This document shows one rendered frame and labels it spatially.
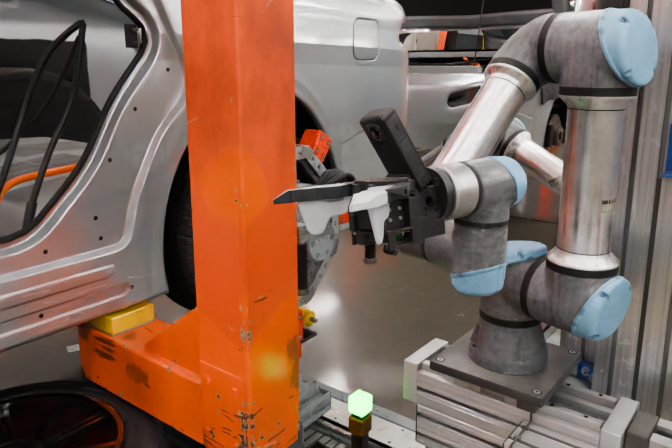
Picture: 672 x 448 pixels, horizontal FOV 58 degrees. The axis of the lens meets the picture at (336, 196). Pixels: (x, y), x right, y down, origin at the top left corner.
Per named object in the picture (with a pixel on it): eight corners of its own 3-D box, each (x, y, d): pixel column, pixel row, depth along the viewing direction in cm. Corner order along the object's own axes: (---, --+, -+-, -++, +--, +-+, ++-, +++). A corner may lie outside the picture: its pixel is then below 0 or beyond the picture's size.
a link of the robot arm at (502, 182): (529, 215, 85) (533, 156, 84) (478, 228, 79) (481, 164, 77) (485, 205, 92) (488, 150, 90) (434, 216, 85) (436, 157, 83)
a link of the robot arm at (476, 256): (457, 270, 96) (460, 203, 93) (516, 291, 87) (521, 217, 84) (422, 281, 91) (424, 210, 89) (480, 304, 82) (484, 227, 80)
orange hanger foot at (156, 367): (132, 354, 182) (123, 245, 175) (254, 414, 151) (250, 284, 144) (80, 376, 170) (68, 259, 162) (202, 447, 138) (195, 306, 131)
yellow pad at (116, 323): (127, 308, 177) (126, 292, 175) (156, 320, 168) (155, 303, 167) (83, 323, 166) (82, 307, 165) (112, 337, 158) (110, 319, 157)
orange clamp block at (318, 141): (306, 161, 207) (315, 138, 210) (324, 163, 203) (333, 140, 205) (295, 151, 202) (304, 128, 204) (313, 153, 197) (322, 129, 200)
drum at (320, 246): (287, 245, 204) (286, 204, 201) (337, 257, 191) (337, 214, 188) (258, 255, 193) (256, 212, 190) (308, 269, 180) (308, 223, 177)
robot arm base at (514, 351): (558, 352, 120) (562, 306, 118) (530, 383, 108) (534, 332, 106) (487, 332, 129) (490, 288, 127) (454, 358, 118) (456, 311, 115)
